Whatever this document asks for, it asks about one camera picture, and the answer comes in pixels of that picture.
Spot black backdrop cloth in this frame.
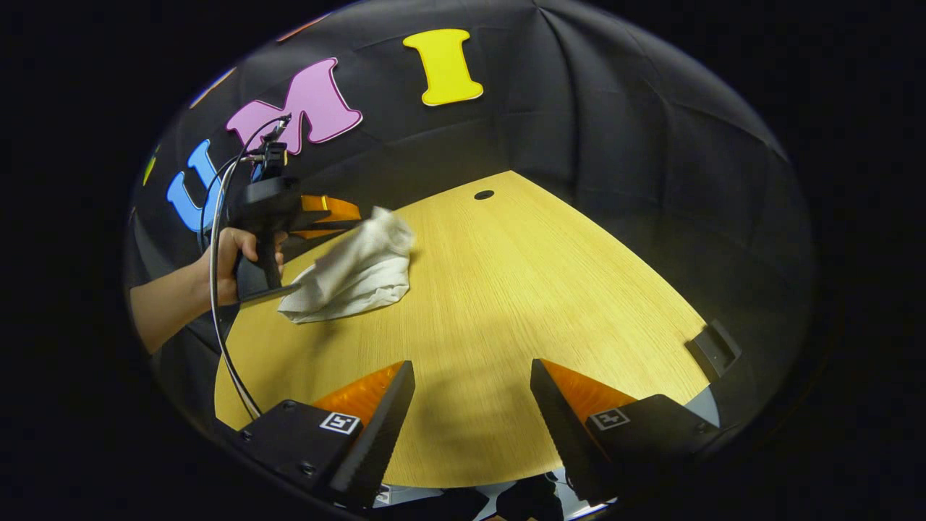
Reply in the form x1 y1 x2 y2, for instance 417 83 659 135
123 0 817 435

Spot white jeans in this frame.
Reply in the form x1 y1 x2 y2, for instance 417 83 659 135
277 206 417 325

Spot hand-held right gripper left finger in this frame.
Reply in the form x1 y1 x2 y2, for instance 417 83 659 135
234 360 418 511

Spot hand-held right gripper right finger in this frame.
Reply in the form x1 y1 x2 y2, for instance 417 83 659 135
529 357 722 507

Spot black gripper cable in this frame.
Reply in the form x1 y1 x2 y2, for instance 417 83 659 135
200 114 292 422

